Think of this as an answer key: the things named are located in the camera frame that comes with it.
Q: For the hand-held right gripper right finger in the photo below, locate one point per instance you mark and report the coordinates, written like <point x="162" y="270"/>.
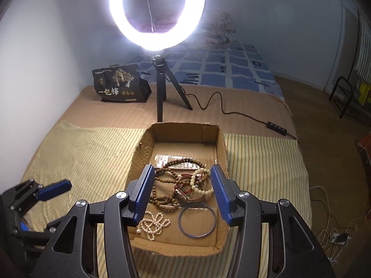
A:
<point x="220" y="194"/>

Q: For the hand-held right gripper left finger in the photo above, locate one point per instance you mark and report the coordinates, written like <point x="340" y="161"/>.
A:
<point x="143" y="194"/>

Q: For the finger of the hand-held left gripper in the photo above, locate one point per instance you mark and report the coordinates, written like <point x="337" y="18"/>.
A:
<point x="55" y="188"/>
<point x="43" y="229"/>

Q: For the blue bangle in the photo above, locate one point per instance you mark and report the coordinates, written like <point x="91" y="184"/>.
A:
<point x="179" y="220"/>

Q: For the cardboard box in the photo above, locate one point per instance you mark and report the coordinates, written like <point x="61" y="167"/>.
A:
<point x="185" y="133"/>

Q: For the brown bedsheet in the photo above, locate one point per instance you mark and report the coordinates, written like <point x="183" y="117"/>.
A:
<point x="121" y="113"/>

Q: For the black tripod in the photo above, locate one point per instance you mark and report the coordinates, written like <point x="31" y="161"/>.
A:
<point x="160" y="92"/>

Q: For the black printed bag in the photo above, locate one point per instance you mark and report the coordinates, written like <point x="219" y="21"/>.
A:
<point x="116" y="87"/>

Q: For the white power strip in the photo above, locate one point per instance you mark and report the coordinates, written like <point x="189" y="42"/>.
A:
<point x="342" y="237"/>

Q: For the blue patterned blanket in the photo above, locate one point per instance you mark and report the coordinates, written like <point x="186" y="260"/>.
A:
<point x="240" y="63"/>

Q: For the black metal rack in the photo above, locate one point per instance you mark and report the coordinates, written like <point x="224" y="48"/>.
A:
<point x="336" y="88"/>

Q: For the patterned fabric bundle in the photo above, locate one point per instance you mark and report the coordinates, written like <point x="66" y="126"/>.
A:
<point x="220" y="29"/>

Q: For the yellow box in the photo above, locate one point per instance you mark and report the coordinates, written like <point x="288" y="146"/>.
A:
<point x="364" y="92"/>

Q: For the hanging striped cloth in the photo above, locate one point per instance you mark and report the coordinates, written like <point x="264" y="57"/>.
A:
<point x="363" y="49"/>

